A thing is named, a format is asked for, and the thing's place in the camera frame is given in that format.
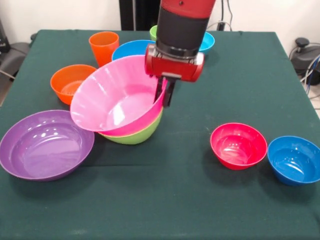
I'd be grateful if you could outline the orange bowl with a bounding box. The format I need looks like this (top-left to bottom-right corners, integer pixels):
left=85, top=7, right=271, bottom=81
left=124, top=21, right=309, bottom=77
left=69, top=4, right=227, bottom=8
left=50, top=64, right=98, bottom=106

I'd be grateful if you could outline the dark green tablecloth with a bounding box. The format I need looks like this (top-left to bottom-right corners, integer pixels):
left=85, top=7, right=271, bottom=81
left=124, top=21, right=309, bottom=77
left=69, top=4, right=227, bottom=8
left=0, top=29, right=320, bottom=240

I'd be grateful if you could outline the small dark blue bowl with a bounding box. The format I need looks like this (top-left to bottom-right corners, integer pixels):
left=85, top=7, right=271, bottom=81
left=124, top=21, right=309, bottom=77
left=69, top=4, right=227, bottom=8
left=266, top=135, right=320, bottom=187

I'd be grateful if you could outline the green cup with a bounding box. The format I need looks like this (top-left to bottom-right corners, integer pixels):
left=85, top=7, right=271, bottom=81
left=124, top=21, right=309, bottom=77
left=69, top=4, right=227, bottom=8
left=149, top=24, right=159, bottom=42

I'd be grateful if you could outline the orange cup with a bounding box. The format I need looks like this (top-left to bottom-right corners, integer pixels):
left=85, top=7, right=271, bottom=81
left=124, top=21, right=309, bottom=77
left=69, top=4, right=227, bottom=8
left=88, top=31, right=120, bottom=68

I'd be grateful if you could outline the small ribbed cyan bowl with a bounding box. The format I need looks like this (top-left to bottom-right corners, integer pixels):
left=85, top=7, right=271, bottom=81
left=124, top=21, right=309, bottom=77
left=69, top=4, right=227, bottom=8
left=198, top=31, right=216, bottom=56

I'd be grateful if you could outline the large light blue bowl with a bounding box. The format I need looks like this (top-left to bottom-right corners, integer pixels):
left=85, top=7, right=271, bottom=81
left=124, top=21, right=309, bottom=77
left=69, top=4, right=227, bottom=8
left=111, top=39, right=158, bottom=62

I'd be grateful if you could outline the large pink bowl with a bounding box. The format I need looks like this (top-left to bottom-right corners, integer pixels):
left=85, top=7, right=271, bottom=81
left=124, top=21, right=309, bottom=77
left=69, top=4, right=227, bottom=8
left=69, top=54, right=167, bottom=137

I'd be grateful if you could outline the red bowl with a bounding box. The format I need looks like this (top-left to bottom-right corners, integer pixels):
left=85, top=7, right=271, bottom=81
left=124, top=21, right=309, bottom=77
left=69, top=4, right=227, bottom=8
left=209, top=122, right=269, bottom=171

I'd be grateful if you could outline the purple bowl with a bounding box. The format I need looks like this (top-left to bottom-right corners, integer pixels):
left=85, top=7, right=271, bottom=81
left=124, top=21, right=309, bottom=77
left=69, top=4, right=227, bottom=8
left=0, top=109, right=96, bottom=182

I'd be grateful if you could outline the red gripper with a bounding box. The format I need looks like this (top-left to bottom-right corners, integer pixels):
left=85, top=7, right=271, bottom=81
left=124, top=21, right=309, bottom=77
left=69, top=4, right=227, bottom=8
left=144, top=44, right=205, bottom=108

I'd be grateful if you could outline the black floor stand base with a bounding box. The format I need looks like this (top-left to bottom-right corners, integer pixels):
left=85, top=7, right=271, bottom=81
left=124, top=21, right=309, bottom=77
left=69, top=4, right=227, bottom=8
left=289, top=37, right=320, bottom=76
left=0, top=18, right=32, bottom=78

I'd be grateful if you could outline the green bowl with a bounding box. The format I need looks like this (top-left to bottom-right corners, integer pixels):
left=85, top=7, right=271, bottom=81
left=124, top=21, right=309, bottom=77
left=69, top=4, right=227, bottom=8
left=98, top=109, right=164, bottom=146

